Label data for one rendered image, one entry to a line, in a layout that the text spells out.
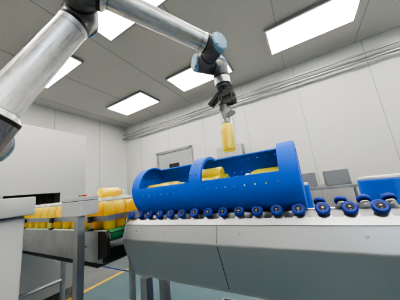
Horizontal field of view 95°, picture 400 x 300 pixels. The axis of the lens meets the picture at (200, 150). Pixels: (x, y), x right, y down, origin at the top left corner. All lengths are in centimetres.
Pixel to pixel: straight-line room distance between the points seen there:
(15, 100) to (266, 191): 91
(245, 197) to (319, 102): 373
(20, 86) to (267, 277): 108
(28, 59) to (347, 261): 120
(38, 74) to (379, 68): 464
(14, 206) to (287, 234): 77
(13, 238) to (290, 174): 77
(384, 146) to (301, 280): 366
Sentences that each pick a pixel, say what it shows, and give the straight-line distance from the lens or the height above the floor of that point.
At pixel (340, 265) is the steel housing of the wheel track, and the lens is 81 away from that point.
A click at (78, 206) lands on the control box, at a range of 120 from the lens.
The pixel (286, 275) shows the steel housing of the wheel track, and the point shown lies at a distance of 86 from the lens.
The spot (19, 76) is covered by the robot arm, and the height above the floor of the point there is 149.
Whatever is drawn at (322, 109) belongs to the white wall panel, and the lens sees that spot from 433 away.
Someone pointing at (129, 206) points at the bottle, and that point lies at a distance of 134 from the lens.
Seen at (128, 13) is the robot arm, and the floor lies 177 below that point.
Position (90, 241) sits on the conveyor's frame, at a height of 84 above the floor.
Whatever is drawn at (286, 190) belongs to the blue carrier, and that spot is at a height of 103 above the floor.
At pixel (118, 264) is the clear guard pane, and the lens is 205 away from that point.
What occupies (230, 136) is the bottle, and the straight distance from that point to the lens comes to 97.
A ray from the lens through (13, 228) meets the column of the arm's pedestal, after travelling 58.
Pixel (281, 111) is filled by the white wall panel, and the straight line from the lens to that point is 437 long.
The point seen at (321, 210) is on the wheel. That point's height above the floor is 96.
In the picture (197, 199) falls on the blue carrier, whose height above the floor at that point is 103.
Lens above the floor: 108
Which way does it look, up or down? 12 degrees up
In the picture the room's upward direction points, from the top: 6 degrees counter-clockwise
